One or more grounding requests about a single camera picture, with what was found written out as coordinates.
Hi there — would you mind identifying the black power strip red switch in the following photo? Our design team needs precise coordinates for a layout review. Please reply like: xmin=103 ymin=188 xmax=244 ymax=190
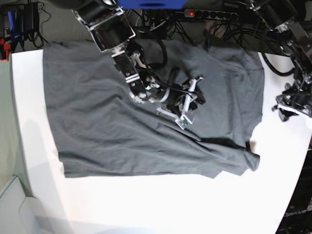
xmin=183 ymin=9 xmax=239 ymax=21

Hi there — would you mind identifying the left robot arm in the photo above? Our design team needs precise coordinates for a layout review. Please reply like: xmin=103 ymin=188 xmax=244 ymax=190
xmin=249 ymin=0 xmax=312 ymax=122

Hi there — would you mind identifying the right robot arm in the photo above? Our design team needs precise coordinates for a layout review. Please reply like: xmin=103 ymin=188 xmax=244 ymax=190
xmin=73 ymin=0 xmax=205 ymax=117

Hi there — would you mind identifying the blue box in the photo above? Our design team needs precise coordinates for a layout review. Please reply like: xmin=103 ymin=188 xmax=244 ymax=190
xmin=117 ymin=0 xmax=186 ymax=9

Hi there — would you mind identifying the red clamp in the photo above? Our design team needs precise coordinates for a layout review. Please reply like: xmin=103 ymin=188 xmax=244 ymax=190
xmin=0 ymin=37 xmax=11 ymax=62

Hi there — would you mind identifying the grey t-shirt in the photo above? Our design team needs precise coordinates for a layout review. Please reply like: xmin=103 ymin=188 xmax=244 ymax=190
xmin=43 ymin=40 xmax=265 ymax=178

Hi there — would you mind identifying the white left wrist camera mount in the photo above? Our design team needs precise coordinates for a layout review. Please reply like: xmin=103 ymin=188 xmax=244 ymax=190
xmin=272 ymin=104 xmax=312 ymax=118

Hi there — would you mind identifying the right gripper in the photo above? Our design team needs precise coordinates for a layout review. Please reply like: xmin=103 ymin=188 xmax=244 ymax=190
xmin=165 ymin=80 xmax=206 ymax=115

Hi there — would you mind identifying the grey bin at table corner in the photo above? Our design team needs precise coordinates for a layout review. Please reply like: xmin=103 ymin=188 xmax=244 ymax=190
xmin=0 ymin=176 xmax=54 ymax=234

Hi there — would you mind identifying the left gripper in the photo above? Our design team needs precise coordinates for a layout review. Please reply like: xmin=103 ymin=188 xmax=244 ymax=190
xmin=276 ymin=84 xmax=312 ymax=121

